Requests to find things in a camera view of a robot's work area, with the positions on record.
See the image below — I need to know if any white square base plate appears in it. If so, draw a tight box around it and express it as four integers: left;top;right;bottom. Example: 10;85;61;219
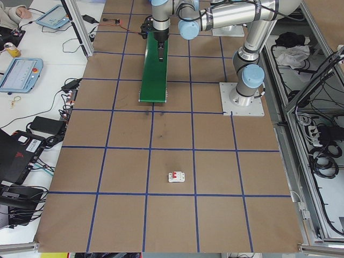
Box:
211;25;246;38
219;81;266;118

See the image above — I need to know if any grey power strip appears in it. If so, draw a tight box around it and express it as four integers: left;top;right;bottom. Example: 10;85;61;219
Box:
58;88;79;120

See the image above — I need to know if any blue grey teach pendant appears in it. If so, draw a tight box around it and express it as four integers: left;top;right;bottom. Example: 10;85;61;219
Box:
0;57;44;95
34;3;71;31

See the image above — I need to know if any yellow drink can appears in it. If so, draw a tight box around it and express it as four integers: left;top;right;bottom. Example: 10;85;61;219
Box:
3;42;22;58

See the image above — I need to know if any black flat electronics box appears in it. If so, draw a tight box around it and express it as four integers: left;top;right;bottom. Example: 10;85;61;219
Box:
0;185;48;230

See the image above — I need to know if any black box with red label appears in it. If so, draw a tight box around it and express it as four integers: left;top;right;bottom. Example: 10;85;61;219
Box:
0;128;46;187

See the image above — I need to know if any aluminium profile bar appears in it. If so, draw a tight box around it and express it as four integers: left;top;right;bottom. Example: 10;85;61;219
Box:
0;241;41;254
296;242;344;255

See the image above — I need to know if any person hand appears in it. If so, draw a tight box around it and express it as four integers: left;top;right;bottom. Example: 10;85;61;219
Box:
15;5;31;19

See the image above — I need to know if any metal bar frame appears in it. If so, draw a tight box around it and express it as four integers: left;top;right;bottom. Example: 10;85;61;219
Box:
262;0;344;255

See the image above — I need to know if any beige sleeved forearm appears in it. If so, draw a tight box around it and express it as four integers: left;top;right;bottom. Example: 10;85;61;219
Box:
0;0;20;30

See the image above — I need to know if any white red circuit breaker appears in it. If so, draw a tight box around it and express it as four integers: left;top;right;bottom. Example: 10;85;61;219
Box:
168;170;187;184

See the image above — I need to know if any slim black power adapter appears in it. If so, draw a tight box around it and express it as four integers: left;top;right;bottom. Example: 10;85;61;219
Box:
81;14;99;24

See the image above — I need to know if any black crumpled cloth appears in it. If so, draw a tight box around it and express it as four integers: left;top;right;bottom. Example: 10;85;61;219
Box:
276;31;306;47

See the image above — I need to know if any small black power adapter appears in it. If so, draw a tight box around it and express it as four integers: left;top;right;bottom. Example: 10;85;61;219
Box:
61;78;83;91

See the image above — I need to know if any aluminium profile post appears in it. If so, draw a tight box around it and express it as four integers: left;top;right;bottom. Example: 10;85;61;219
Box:
59;0;95;58

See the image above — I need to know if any white crumpled cloth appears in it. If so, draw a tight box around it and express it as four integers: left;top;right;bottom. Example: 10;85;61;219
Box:
276;44;312;71

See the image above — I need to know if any red black conveyor wire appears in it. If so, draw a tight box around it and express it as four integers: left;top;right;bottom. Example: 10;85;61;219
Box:
98;23;145;35

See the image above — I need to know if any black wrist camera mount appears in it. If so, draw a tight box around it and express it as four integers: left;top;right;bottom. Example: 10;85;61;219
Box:
139;15;154;40

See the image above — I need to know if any green conveyor belt unit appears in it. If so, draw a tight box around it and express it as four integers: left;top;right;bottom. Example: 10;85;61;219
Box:
138;31;170;104

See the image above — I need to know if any large black power brick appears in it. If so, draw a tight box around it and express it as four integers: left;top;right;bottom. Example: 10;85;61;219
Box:
28;116;67;134

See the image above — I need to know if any grey metal bracket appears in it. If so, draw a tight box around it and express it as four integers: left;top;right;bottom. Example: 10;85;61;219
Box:
296;201;312;221

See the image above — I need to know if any white power strip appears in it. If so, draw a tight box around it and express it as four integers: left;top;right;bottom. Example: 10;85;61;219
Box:
306;124;324;148

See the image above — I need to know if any black coiled cable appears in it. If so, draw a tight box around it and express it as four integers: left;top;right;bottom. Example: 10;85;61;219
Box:
308;146;342;178

